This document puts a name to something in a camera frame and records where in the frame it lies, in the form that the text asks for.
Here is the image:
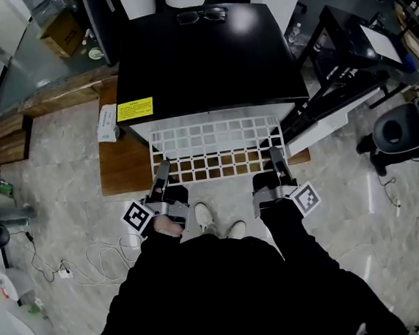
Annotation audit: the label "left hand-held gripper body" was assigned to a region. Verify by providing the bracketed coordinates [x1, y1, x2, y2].
[118, 182, 194, 240]

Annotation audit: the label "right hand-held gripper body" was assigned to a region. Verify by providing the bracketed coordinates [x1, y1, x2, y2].
[250, 167, 324, 222]

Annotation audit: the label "white wire grid rack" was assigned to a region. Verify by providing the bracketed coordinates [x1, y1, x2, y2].
[146, 114, 288, 186]

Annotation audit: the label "black cabinet with yellow label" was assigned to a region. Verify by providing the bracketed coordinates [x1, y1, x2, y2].
[105, 0, 390, 174]

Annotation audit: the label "person's right forearm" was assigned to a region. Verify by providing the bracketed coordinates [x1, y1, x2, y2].
[258, 196, 318, 269]

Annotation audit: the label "person's left forearm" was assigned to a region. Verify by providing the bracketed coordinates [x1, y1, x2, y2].
[136, 215, 189, 277]

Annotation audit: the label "brown wooden table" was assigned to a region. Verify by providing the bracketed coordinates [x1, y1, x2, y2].
[91, 60, 313, 197]

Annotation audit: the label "person's left white shoe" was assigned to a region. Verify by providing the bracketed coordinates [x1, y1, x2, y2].
[193, 201, 217, 236]

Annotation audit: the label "person's white shoe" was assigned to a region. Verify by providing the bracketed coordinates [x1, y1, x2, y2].
[225, 219, 249, 241]
[193, 201, 217, 236]

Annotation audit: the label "person's right white shoe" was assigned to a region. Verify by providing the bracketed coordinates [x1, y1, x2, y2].
[225, 219, 249, 241]

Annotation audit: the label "white tissue pack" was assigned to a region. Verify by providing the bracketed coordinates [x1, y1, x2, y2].
[94, 103, 122, 144]

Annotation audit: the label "person's black-clothed body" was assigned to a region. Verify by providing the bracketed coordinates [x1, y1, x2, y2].
[69, 214, 409, 335]

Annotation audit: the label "black shelf table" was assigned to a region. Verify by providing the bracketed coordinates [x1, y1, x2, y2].
[291, 0, 419, 115]

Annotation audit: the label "small red-labelled bottle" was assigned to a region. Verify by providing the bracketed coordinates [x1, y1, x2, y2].
[313, 32, 331, 54]

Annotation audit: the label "long wooden platform edge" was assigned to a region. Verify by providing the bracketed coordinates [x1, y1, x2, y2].
[14, 70, 122, 121]

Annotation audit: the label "clear plastic bottle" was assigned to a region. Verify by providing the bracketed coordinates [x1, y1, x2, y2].
[285, 23, 302, 45]

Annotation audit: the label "wooden step block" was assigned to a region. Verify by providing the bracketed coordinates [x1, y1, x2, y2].
[0, 110, 35, 142]
[0, 130, 35, 166]

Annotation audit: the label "white flat board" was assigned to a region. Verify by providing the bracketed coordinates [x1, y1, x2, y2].
[359, 21, 404, 69]

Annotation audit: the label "blue cloth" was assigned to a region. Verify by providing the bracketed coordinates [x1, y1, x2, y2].
[402, 52, 418, 72]

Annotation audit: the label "black eyeglasses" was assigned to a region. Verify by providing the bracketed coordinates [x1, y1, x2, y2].
[175, 5, 230, 29]

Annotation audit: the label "closed cardboard box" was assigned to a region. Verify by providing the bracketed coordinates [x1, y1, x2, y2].
[34, 7, 87, 62]

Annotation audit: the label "plastic-wrapped water jugs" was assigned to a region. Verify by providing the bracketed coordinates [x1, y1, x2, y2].
[29, 0, 81, 18]

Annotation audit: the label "coiled white cable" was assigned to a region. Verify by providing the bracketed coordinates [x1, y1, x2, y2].
[83, 231, 148, 287]

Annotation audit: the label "thin black cable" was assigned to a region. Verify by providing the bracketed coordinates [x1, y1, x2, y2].
[9, 228, 65, 287]

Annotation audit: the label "white pedestal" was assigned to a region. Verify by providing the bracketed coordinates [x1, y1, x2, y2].
[0, 266, 37, 308]

